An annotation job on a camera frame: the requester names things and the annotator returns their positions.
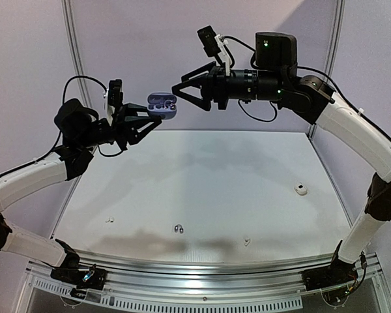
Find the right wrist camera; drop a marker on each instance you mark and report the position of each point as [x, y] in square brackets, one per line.
[215, 46]

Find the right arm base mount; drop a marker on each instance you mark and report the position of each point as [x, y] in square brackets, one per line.
[336, 273]

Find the white earbud charging case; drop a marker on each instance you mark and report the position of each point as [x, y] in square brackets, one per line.
[301, 189]

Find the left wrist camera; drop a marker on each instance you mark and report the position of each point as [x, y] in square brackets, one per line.
[113, 99]

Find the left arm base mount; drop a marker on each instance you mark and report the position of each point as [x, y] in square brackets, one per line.
[71, 272]

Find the right aluminium frame post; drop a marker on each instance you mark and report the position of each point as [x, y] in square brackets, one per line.
[333, 38]

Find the perforated cable tray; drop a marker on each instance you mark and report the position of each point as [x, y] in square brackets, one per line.
[56, 297]

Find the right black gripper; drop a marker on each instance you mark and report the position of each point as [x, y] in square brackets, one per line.
[217, 87]

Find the left aluminium frame post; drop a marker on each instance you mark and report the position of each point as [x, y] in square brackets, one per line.
[74, 49]

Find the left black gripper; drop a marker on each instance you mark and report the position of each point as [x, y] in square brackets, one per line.
[120, 128]

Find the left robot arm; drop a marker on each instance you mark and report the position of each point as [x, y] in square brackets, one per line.
[82, 131]

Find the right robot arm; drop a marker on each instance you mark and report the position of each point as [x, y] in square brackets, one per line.
[315, 98]

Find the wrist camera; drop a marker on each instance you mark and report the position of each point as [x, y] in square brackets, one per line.
[215, 46]
[113, 99]

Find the silver ear-hook earbud pair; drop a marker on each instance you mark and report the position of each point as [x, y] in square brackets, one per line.
[178, 229]

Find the dark round earbud pair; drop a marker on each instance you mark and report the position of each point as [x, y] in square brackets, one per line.
[169, 105]

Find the aluminium frame post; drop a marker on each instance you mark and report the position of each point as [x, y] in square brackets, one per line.
[74, 49]
[333, 38]

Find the white earbud right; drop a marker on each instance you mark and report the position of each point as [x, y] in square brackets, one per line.
[247, 241]

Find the blue-grey earbud charging case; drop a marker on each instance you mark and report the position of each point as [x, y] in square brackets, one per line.
[162, 105]

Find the front aluminium rail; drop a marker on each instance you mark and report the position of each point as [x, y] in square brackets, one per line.
[185, 278]

